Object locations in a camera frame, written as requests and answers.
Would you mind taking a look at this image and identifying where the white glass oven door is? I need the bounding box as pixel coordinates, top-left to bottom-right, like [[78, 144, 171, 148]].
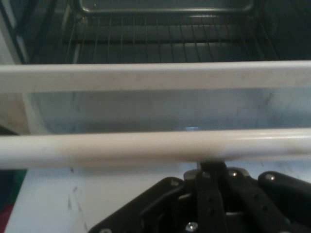
[[0, 60, 311, 169]]

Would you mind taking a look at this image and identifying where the white toaster oven body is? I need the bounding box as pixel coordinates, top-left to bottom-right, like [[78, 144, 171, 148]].
[[0, 0, 311, 65]]

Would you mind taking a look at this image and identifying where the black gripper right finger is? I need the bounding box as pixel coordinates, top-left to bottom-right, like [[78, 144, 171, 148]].
[[213, 161, 311, 233]]

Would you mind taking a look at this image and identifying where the wire oven rack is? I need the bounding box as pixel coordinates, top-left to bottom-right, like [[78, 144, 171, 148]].
[[63, 14, 280, 64]]

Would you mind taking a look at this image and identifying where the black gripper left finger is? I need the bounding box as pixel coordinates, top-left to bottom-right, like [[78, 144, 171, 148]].
[[88, 161, 228, 233]]

